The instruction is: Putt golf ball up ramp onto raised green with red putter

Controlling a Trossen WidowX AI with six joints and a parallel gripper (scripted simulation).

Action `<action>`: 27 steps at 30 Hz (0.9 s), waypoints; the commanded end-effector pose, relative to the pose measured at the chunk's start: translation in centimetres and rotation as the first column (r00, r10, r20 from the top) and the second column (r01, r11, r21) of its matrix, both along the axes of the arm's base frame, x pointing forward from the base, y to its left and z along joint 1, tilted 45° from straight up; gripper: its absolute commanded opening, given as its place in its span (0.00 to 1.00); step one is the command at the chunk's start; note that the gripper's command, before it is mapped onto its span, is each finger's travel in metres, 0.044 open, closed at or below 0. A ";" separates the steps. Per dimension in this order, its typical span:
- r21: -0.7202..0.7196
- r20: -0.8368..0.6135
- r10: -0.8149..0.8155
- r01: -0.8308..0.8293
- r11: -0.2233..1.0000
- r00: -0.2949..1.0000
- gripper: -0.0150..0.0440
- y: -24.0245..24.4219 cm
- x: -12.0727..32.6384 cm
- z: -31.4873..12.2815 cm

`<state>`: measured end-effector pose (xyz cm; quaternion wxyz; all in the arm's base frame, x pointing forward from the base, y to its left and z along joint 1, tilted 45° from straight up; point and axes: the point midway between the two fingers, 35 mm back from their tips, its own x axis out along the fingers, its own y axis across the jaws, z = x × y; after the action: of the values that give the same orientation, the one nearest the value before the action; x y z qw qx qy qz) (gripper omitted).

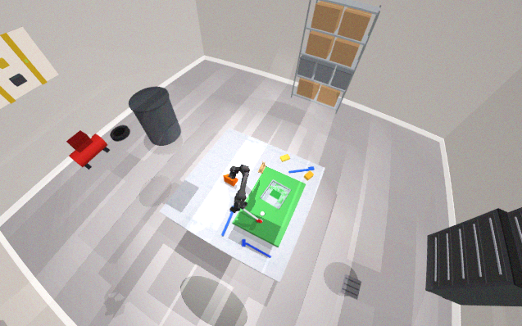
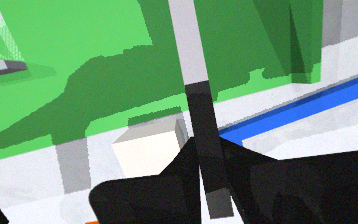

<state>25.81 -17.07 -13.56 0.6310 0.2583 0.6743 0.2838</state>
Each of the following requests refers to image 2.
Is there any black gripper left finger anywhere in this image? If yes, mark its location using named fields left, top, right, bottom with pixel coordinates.
left=88, top=136, right=202, bottom=224

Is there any white block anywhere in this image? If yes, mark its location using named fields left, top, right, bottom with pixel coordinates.
left=111, top=118, right=184, bottom=178

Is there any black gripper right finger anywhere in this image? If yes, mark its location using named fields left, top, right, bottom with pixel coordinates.
left=219, top=136, right=358, bottom=224

